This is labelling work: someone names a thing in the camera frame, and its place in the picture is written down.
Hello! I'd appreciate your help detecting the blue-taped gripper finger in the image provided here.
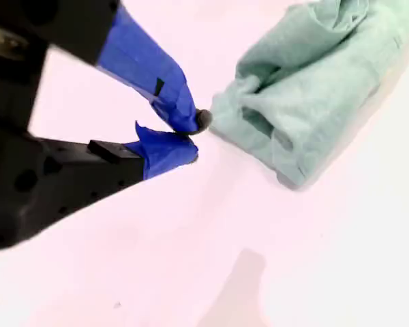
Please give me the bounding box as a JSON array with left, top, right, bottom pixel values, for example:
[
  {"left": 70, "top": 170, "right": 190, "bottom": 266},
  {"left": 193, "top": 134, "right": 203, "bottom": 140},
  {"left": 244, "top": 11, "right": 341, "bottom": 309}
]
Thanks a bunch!
[
  {"left": 37, "top": 120, "right": 200, "bottom": 224},
  {"left": 47, "top": 0, "right": 213, "bottom": 136}
]

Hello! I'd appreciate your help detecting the pale green T-shirt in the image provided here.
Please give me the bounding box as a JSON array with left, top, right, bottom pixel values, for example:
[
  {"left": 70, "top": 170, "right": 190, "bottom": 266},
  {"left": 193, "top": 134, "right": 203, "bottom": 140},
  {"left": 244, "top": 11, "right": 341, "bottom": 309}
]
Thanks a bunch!
[{"left": 209, "top": 0, "right": 409, "bottom": 191}]

